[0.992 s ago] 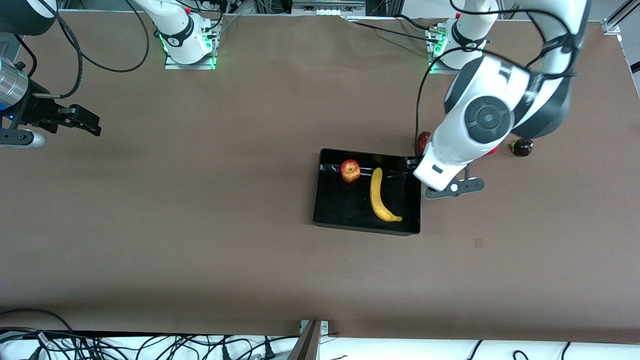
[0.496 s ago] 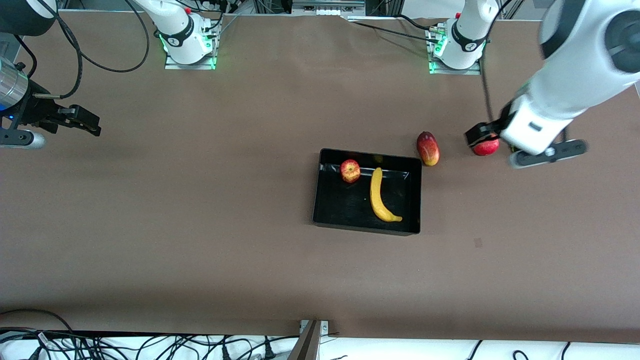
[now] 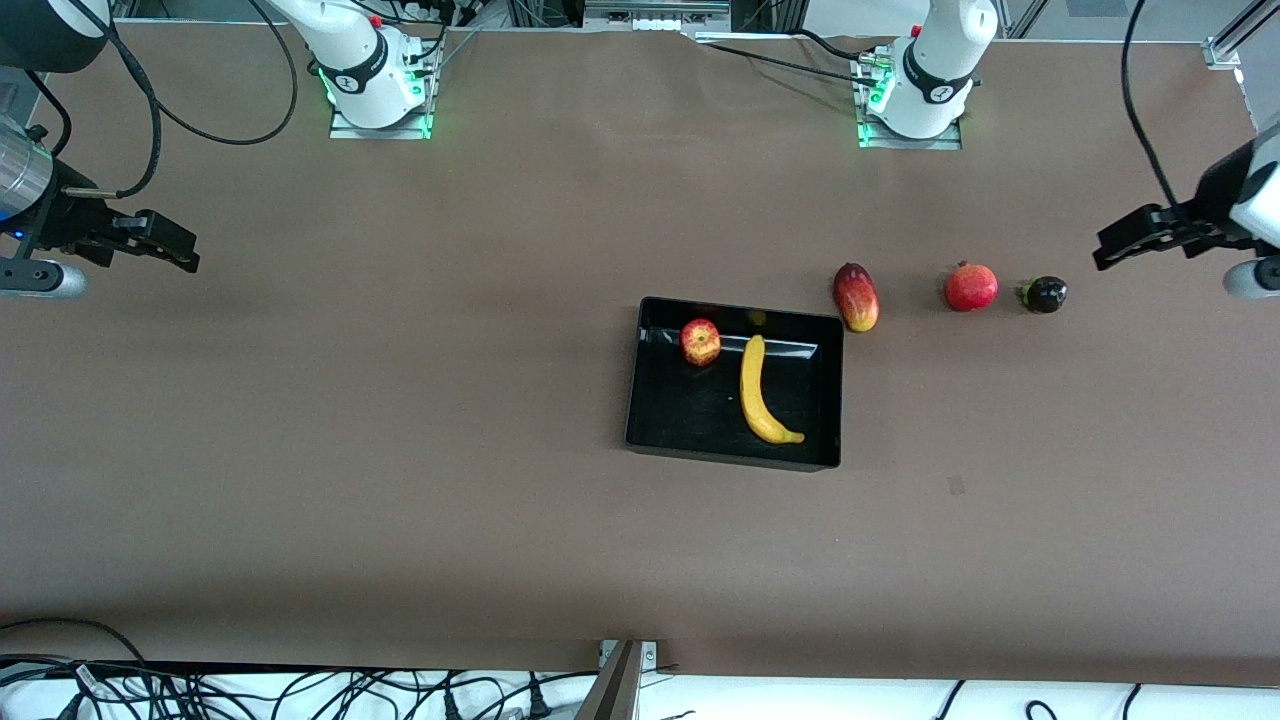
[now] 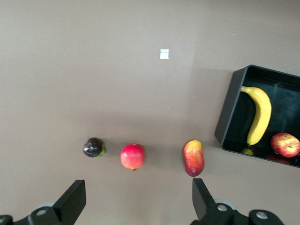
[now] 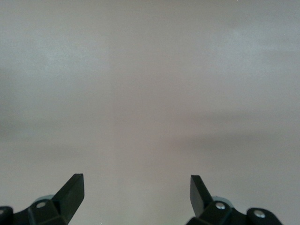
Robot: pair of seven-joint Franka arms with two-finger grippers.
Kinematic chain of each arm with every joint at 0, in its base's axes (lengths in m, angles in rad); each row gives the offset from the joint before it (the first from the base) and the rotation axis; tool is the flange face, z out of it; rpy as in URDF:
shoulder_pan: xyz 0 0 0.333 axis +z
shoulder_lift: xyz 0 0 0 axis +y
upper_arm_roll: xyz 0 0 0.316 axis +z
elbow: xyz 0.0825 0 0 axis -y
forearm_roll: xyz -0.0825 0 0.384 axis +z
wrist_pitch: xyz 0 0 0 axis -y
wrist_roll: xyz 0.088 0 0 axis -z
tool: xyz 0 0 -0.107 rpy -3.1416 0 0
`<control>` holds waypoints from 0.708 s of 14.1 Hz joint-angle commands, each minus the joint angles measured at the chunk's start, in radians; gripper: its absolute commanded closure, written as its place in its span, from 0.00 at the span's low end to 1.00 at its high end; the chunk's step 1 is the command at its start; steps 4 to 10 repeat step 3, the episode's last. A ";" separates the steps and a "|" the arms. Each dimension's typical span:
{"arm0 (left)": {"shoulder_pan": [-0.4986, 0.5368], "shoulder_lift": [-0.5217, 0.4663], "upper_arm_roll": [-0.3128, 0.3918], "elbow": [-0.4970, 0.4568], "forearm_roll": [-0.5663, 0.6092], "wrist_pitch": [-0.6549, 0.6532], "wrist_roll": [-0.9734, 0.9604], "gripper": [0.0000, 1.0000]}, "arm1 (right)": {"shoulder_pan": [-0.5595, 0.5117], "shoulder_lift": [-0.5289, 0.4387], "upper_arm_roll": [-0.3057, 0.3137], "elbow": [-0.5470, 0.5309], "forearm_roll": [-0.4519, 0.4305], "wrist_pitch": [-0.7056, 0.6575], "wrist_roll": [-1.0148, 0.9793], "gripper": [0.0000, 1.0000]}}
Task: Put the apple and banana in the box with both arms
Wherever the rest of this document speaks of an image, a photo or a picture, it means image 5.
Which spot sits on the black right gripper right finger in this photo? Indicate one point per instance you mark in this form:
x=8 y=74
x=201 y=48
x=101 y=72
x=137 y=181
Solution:
x=198 y=199

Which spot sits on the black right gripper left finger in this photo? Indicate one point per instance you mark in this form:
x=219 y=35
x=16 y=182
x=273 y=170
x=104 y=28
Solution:
x=70 y=199

